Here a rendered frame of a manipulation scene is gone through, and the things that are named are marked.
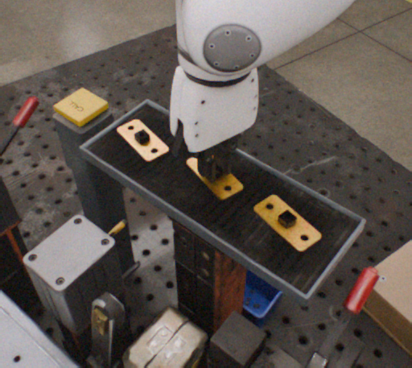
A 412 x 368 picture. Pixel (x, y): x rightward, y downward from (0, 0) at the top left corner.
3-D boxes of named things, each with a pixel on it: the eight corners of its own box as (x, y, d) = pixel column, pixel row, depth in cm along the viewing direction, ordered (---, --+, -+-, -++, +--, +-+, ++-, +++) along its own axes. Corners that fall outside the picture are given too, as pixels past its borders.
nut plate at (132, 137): (115, 130, 74) (114, 124, 73) (137, 119, 75) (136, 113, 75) (147, 163, 69) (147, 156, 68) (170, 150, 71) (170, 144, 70)
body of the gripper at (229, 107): (234, 25, 58) (230, 101, 66) (158, 54, 54) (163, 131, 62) (277, 55, 54) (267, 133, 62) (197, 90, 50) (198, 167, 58)
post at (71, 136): (92, 268, 111) (47, 115, 79) (117, 246, 115) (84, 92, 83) (116, 288, 107) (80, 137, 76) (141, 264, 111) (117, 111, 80)
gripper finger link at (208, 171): (202, 130, 63) (202, 167, 68) (180, 141, 62) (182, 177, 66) (217, 145, 61) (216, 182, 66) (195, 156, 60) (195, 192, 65)
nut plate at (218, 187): (185, 163, 69) (184, 156, 68) (208, 151, 71) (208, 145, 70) (220, 201, 64) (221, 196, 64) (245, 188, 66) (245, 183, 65)
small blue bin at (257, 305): (213, 308, 104) (214, 286, 98) (241, 275, 109) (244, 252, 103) (257, 341, 99) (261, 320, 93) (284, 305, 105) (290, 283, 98)
